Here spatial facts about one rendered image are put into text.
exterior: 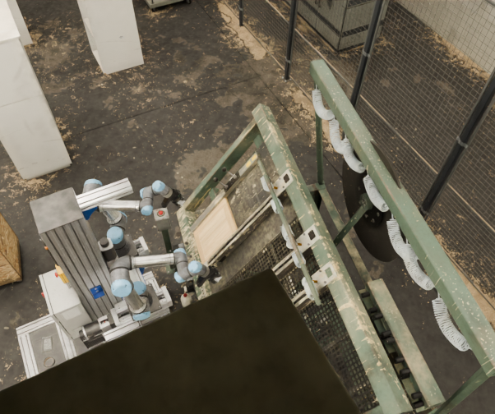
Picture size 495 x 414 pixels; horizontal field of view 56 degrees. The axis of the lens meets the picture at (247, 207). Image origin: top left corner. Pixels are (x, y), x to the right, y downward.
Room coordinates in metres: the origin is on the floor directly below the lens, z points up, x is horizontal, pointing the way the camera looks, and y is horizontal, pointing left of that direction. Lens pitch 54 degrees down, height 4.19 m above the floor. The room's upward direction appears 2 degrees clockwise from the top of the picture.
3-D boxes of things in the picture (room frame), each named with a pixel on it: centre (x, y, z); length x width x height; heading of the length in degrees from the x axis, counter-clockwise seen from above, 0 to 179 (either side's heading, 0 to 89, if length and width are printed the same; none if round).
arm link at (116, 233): (1.87, 0.98, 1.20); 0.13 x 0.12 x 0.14; 3
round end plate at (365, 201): (1.79, -0.76, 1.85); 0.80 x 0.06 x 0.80; 18
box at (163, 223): (2.29, 0.74, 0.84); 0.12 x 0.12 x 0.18; 18
